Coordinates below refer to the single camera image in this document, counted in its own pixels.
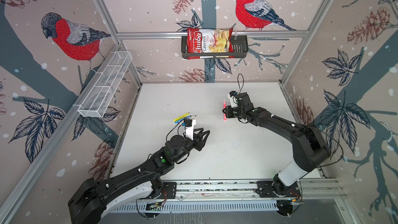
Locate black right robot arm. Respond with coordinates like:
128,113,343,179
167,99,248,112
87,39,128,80
223,91,331,197

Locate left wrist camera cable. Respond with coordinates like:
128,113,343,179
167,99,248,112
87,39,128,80
165,122,184,142

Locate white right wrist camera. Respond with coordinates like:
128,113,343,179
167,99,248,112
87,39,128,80
229,91,240,108

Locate blue highlighter pen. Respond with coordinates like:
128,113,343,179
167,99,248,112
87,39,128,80
174,116,191,124

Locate yellow highlighter pen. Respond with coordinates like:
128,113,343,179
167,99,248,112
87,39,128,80
173,112,190,122

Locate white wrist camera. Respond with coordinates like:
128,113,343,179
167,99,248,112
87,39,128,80
229,91,240,108
183,118,196,140

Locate aluminium front rail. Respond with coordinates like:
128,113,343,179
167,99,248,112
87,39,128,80
89,178,348,202

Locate white mesh wall tray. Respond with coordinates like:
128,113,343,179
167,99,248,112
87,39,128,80
78,51,132,118

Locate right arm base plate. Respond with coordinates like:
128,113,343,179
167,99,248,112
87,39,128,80
255,180,301,198

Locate black wire wall basket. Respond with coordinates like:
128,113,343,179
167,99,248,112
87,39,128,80
181,36,248,60

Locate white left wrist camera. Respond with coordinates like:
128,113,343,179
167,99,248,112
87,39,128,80
183,118,196,140

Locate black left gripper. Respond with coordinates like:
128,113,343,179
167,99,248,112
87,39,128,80
172,127,210,163

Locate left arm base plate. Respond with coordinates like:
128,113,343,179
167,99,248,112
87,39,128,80
148,181,177,200

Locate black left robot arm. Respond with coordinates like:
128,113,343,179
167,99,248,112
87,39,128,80
68,128,210,224

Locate red cassava chips bag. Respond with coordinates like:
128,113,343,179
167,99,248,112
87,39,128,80
186,28,233,60

